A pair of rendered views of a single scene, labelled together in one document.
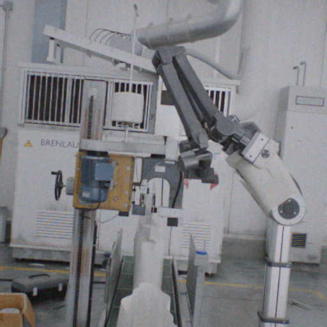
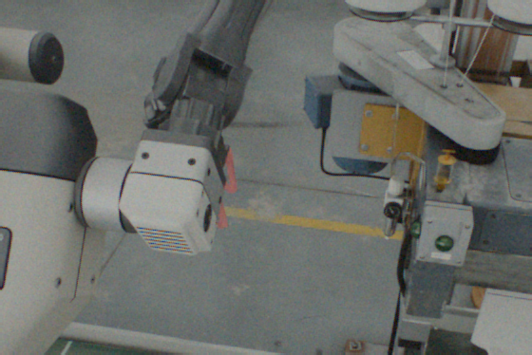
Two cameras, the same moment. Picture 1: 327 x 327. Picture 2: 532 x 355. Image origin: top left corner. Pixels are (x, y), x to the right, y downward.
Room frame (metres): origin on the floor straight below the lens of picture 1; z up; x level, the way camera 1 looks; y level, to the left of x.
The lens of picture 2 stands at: (3.15, -0.97, 1.90)
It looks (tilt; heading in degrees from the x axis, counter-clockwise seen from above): 38 degrees down; 98
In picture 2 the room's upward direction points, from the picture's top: 3 degrees clockwise
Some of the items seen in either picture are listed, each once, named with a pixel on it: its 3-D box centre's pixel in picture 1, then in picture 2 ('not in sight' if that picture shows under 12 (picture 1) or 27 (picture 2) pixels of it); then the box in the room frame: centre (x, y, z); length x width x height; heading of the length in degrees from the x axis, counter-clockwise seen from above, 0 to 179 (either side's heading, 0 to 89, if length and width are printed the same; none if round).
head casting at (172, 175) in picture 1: (162, 179); (497, 223); (3.37, 0.00, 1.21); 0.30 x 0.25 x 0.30; 1
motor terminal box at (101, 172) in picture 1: (102, 173); (324, 105); (3.00, 0.32, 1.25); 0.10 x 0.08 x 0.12; 116
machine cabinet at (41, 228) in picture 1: (124, 168); not in sight; (6.49, 0.43, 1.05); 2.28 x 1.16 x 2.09; 91
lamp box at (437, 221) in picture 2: not in sight; (444, 233); (3.26, -0.15, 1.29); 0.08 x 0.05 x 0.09; 1
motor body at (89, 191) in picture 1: (94, 179); (365, 117); (3.09, 0.36, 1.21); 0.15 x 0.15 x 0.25
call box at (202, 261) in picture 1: (200, 258); not in sight; (3.13, -0.25, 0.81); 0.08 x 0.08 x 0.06; 1
